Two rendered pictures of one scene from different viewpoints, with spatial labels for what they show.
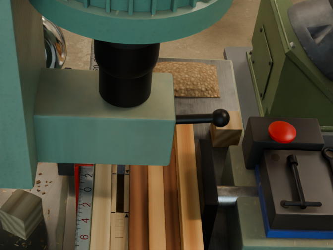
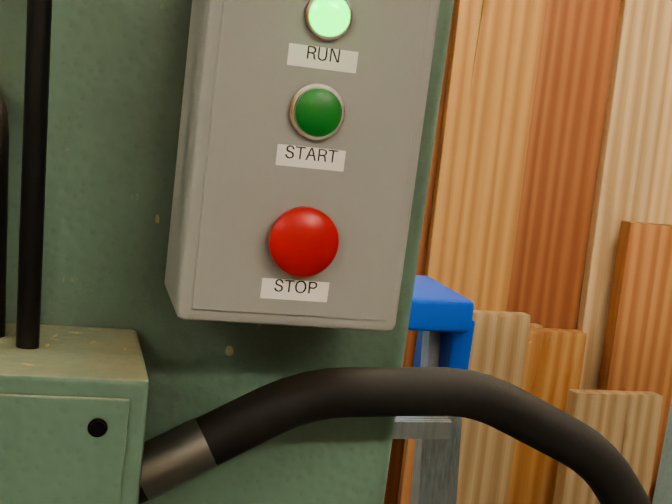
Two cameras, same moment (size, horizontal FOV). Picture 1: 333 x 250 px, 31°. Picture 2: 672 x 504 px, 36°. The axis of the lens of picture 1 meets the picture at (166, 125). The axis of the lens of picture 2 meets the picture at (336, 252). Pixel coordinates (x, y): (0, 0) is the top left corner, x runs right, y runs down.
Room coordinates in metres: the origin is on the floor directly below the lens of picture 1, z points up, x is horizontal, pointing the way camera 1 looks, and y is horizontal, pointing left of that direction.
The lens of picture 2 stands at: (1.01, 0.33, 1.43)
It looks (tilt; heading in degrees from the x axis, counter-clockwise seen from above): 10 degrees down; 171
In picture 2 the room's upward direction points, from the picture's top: 7 degrees clockwise
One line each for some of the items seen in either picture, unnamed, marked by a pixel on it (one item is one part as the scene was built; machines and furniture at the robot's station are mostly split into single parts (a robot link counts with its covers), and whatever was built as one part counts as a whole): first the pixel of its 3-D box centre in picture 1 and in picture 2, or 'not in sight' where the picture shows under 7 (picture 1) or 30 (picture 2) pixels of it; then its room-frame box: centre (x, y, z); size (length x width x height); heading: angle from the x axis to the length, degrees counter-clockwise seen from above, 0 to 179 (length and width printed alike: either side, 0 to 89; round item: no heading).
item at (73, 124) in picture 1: (104, 121); not in sight; (0.43, 0.06, 1.03); 0.14 x 0.07 x 0.09; 97
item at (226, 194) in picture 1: (229, 196); not in sight; (0.42, -0.08, 0.95); 0.09 x 0.07 x 0.09; 7
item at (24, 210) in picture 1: (22, 213); not in sight; (0.45, 0.17, 0.82); 0.04 x 0.04 x 0.04; 69
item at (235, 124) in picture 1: (225, 129); not in sight; (0.55, -0.08, 0.92); 0.03 x 0.03 x 0.03; 9
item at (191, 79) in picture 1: (184, 75); not in sight; (0.66, -0.02, 0.91); 0.10 x 0.07 x 0.02; 97
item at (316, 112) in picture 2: not in sight; (318, 112); (0.57, 0.38, 1.42); 0.02 x 0.01 x 0.02; 97
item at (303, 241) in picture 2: not in sight; (303, 241); (0.57, 0.38, 1.36); 0.03 x 0.01 x 0.03; 97
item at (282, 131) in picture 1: (282, 131); not in sight; (0.46, -0.12, 1.02); 0.03 x 0.03 x 0.01
